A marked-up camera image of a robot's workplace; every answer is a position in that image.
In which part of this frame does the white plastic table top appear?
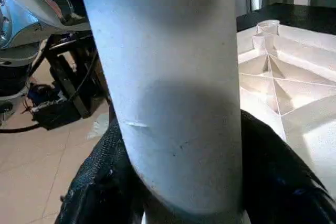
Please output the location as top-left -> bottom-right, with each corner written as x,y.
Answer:
236,19 -> 336,198

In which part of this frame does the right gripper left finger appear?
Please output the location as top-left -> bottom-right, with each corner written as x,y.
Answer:
55,119 -> 145,224

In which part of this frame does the white plastic table leg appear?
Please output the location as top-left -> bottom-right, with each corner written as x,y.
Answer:
75,0 -> 245,224

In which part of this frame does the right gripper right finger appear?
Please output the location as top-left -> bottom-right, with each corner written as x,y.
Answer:
240,111 -> 336,224

